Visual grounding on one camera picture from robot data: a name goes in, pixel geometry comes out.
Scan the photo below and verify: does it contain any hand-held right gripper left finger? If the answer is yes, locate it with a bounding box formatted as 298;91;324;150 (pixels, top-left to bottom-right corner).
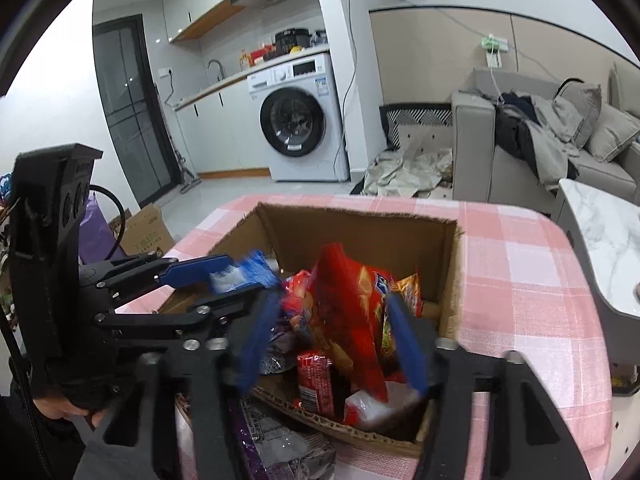
75;287;283;480

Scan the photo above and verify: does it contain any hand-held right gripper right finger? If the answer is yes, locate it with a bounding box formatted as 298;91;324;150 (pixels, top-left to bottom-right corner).
387;292;598;480

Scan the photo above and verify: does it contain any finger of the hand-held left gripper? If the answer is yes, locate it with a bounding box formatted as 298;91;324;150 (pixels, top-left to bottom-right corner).
80;252;251;301
95;282;273;351

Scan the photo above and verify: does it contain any blue cookie packet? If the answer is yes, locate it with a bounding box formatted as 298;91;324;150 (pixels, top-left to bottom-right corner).
209;249;282;297

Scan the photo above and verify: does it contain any large red chips bag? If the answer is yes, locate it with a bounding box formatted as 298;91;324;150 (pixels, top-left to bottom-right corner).
305;242;401;403

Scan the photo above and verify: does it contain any cardboard box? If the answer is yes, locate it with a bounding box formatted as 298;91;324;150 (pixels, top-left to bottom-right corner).
160;201;466;458

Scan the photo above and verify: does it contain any person's left forearm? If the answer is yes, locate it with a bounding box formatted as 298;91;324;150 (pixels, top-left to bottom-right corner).
0;395;91;480

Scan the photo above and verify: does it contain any person's left hand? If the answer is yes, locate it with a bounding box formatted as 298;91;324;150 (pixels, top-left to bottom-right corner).
32;395;108;428

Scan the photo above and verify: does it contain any silver foil snack packet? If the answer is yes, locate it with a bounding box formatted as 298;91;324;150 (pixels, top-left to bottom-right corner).
257;332;301;376

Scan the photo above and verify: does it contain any purple plastic bag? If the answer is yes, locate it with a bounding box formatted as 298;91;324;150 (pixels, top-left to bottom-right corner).
80;192;118;266

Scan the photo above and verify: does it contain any orange patterned snack packet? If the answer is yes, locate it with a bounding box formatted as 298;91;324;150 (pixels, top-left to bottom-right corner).
382;272;423;361

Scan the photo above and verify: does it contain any printed cardboard carton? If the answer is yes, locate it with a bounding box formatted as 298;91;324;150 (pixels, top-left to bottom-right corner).
109;202;176;257

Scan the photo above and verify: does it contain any red printed snack packet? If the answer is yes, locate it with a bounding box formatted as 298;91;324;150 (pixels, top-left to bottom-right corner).
280;270;317;331

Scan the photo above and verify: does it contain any dark red rectangular snack packet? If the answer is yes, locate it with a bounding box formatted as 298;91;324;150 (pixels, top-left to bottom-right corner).
297;352;351;418

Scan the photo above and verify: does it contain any red white snack packet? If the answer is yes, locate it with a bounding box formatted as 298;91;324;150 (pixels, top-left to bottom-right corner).
345;380;431;431

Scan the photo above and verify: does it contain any purple foil snack packet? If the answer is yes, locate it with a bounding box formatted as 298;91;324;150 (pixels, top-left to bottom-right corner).
240;395;337;480

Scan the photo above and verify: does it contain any floor mop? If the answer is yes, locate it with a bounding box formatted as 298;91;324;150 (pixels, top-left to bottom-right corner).
165;85;201;195

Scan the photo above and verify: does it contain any pink plaid tablecloth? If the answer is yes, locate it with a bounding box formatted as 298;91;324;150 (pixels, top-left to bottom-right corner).
162;194;621;480

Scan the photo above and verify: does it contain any white kitchen counter cabinet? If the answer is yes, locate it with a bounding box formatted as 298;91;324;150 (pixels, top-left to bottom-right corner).
172;67;273;181

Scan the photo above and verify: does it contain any dark glass door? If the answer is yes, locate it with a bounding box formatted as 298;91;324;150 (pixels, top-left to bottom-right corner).
92;15;181;211

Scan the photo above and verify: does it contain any crumpled beige cloth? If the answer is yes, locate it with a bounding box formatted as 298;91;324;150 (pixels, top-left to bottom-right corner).
350;145;453;198

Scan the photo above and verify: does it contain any white washing machine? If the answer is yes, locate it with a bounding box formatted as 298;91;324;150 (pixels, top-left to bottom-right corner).
246;51;351;182

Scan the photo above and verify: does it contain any grey sofa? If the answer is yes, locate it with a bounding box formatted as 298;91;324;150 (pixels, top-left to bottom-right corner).
451;60;640;221

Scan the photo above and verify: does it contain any black patterned fence panel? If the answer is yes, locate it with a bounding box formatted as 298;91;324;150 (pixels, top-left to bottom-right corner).
380;103;453;151

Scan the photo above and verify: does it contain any marble coffee table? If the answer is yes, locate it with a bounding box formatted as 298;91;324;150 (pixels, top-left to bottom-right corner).
552;177;640;376

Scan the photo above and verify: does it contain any black garment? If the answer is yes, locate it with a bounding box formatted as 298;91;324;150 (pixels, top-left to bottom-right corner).
495;92;538;181

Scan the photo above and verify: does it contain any grey garment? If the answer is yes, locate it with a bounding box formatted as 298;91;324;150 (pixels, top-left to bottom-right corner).
515;92;583;193

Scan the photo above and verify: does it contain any black pressure cooker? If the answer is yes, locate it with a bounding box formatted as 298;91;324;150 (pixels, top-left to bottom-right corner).
275;27;312;56

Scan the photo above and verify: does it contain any dark grey pillow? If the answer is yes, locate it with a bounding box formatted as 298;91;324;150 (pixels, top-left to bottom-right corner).
552;81;603;148

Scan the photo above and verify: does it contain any light grey pillow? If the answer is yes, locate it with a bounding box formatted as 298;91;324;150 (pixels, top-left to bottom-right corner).
585;105;640;163

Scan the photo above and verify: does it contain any white wall cabinet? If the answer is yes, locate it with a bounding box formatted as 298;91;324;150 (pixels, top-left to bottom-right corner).
162;0;261;43

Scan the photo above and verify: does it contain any white charging cable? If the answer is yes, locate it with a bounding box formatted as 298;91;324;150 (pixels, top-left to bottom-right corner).
491;50;502;107

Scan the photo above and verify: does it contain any wall socket with green plug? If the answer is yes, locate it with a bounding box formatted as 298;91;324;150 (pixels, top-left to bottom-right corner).
480;34;511;68

